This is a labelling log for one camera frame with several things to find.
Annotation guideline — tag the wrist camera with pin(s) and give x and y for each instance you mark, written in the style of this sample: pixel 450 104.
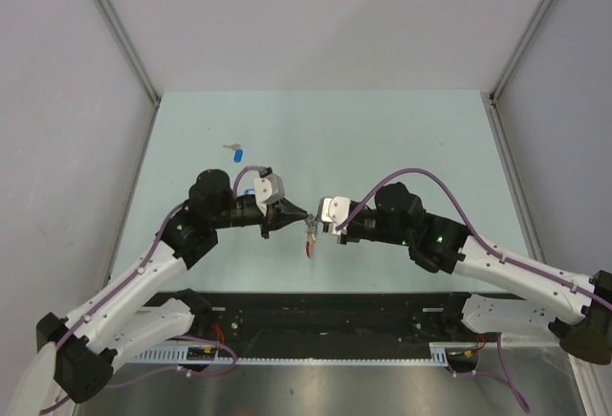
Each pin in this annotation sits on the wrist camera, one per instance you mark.
pixel 268 190
pixel 339 209

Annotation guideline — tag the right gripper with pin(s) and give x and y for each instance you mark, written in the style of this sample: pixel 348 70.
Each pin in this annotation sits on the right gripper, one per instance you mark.
pixel 347 235

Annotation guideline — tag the red handled keyring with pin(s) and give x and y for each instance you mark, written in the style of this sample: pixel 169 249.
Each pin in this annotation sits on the red handled keyring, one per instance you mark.
pixel 311 235

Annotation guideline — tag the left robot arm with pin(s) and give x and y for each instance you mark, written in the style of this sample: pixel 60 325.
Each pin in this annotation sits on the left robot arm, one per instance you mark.
pixel 95 339

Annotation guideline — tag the solid blue tag key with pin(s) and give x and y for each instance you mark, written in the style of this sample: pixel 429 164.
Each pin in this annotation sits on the solid blue tag key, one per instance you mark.
pixel 237 150

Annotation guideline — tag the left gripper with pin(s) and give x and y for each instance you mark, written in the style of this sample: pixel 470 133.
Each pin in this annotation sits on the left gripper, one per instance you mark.
pixel 280 213

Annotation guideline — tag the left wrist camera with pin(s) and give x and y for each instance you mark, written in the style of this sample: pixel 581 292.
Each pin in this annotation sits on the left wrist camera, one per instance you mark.
pixel 268 190

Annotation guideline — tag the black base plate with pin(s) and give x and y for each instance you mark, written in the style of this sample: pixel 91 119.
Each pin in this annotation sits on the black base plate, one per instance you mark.
pixel 353 326

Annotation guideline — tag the right aluminium frame post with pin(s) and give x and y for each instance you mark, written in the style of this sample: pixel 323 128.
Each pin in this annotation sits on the right aluminium frame post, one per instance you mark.
pixel 528 35

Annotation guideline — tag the white cable duct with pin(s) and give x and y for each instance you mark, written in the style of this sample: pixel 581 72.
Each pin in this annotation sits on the white cable duct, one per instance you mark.
pixel 182 354

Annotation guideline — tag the left aluminium frame post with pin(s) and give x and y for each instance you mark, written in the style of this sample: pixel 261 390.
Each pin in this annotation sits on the left aluminium frame post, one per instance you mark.
pixel 128 49

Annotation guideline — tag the aluminium frame post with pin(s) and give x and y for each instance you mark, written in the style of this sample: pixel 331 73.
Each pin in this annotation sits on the aluminium frame post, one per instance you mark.
pixel 128 49
pixel 528 35

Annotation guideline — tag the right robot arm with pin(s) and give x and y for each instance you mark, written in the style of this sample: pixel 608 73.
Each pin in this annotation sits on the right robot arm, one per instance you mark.
pixel 547 302

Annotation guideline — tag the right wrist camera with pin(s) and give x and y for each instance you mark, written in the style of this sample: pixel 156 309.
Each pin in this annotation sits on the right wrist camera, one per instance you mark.
pixel 339 209

